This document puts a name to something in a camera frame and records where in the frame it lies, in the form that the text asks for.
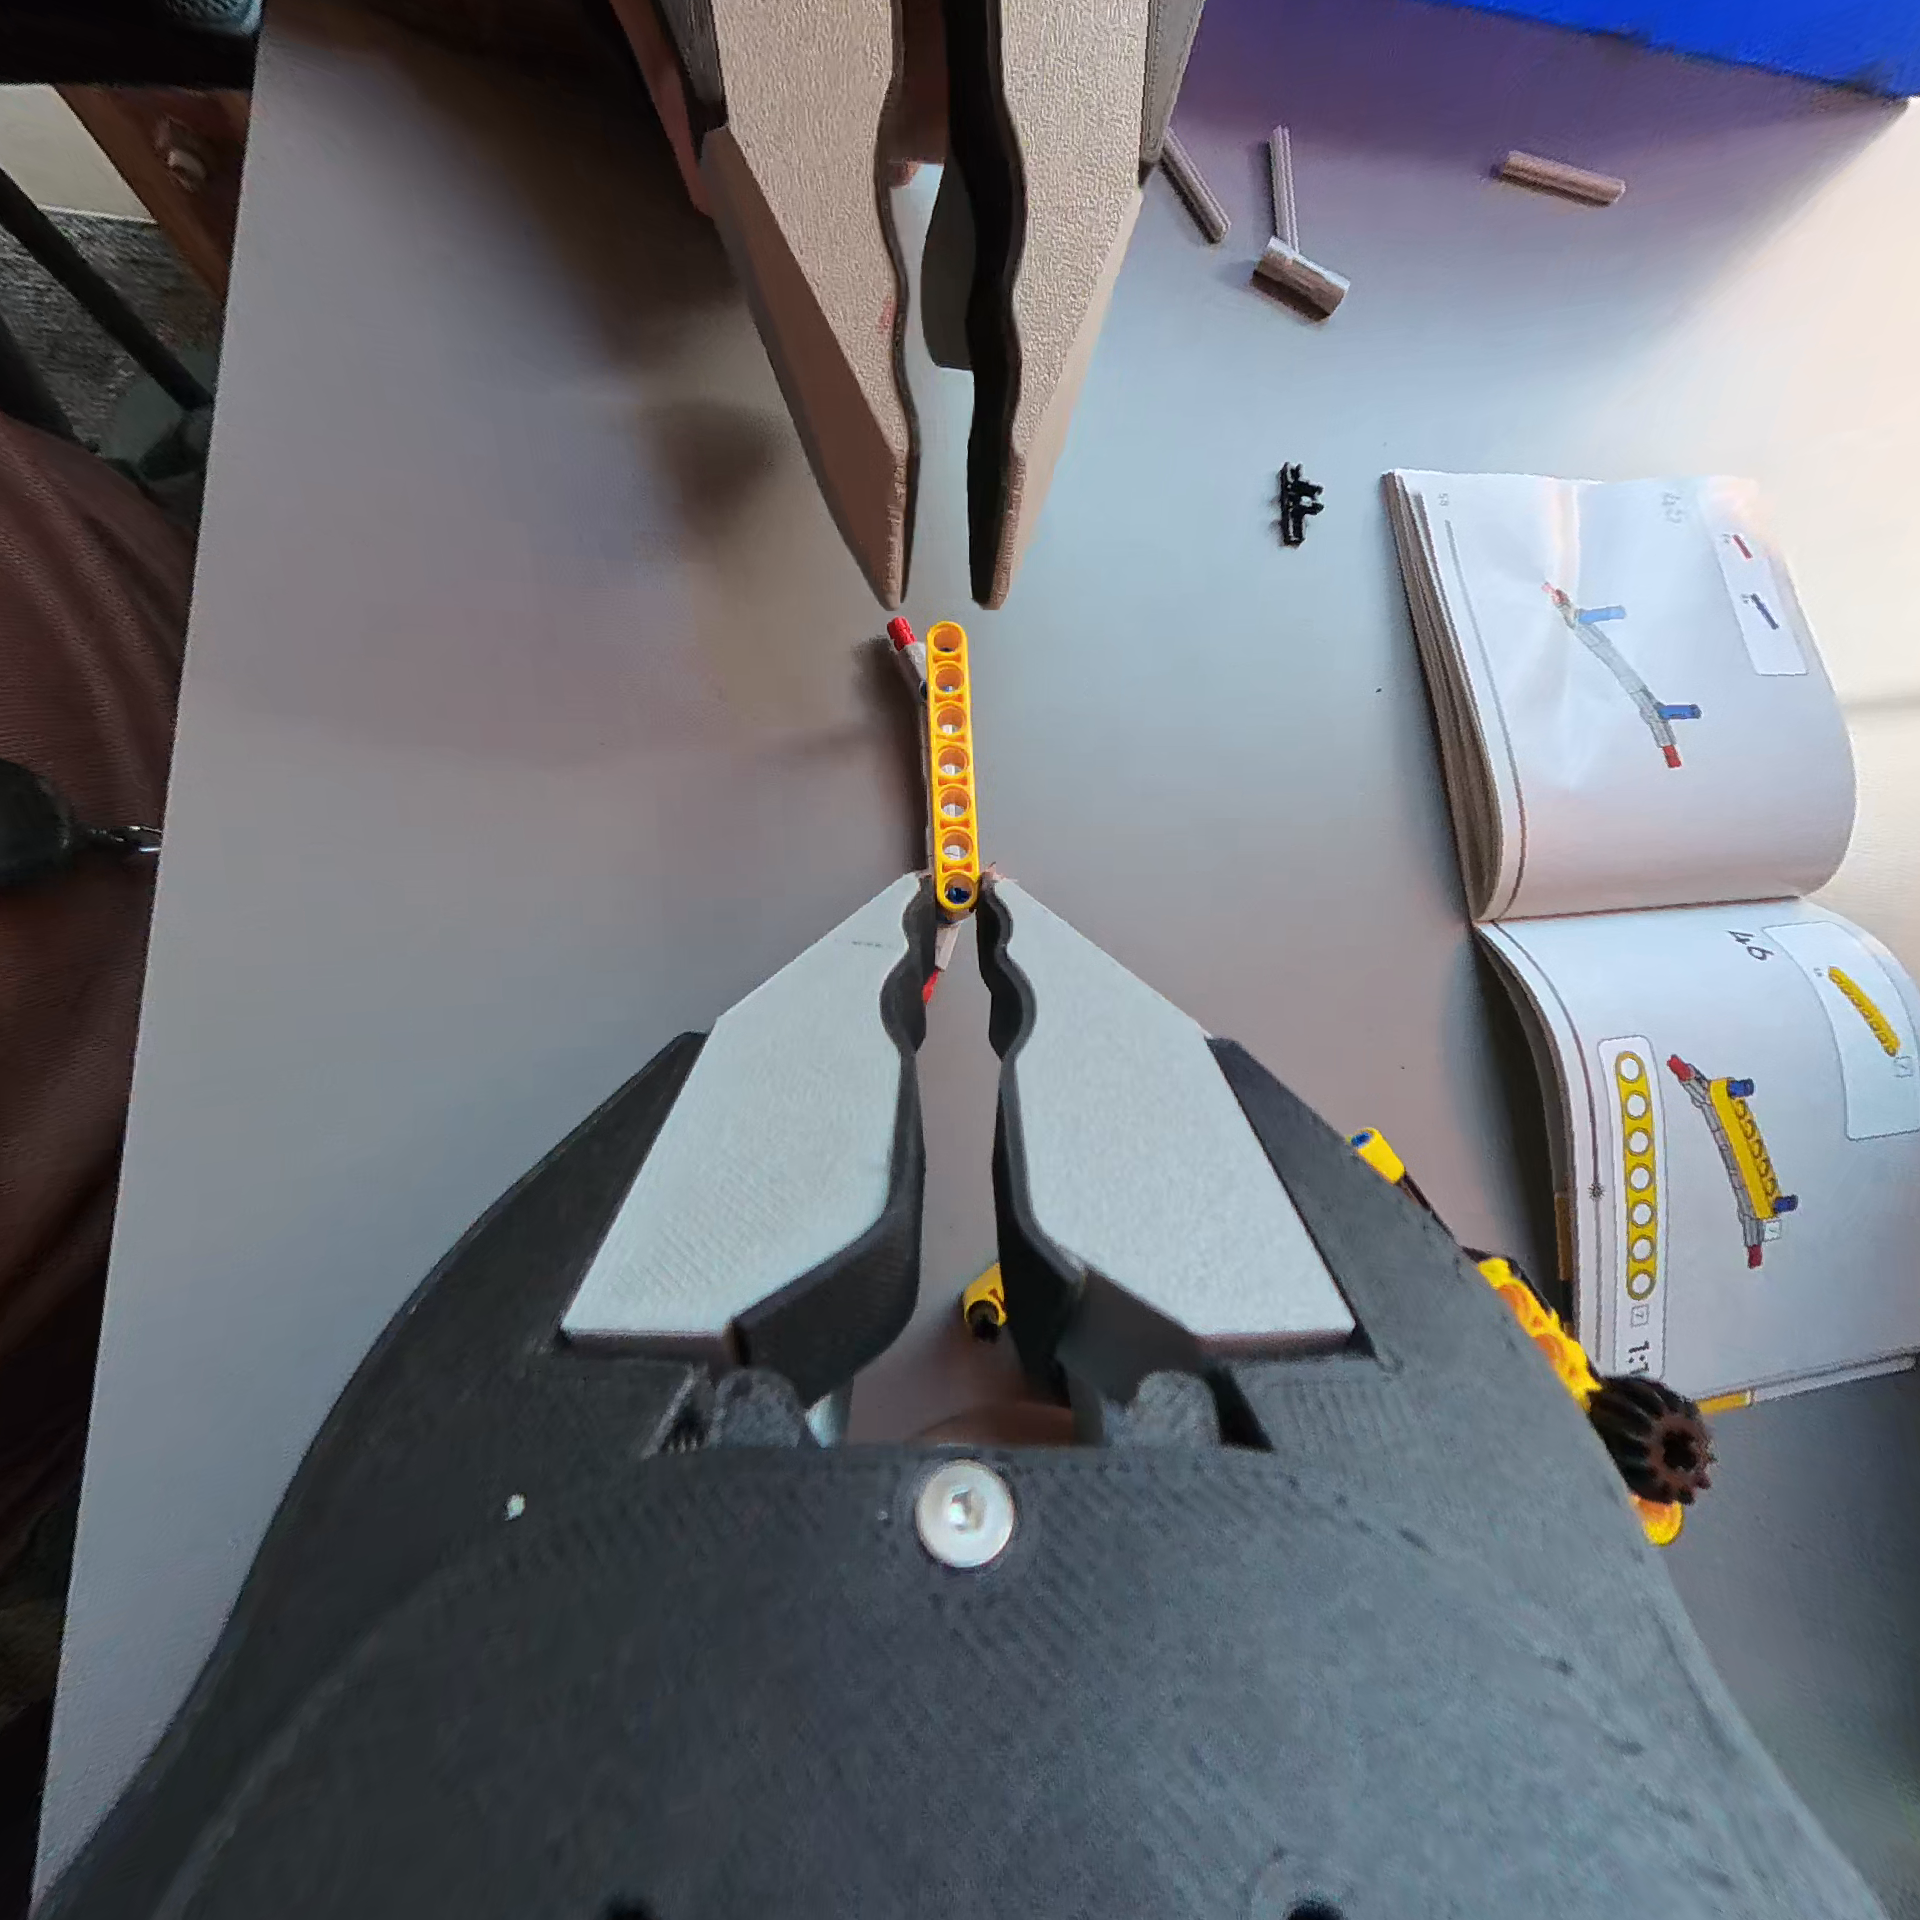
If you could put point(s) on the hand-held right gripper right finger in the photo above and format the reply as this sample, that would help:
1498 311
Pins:
1172 1172

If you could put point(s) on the blue box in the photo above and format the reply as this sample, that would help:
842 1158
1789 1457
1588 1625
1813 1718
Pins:
1695 38

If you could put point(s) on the yellow lego beam assembly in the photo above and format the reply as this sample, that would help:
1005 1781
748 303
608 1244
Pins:
949 750

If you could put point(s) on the yellow black lego bulldozer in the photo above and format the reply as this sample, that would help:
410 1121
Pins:
1658 1447

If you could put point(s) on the black chair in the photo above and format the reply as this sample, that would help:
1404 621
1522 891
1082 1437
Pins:
90 45

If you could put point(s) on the wooden cabinet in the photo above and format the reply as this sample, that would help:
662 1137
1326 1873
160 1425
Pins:
166 166

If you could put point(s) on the grey lego axle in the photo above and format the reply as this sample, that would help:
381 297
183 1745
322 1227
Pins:
1194 189
1283 182

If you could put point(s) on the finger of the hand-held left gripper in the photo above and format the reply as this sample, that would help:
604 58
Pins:
803 149
1074 182

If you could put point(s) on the grey lego bar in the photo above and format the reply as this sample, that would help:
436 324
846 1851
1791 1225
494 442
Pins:
1559 177

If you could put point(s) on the small black lego connector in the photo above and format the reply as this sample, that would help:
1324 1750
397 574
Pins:
1300 505

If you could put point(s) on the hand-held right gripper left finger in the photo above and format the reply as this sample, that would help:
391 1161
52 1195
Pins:
750 1172

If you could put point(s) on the lego instruction booklet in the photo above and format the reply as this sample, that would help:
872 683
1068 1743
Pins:
1652 811

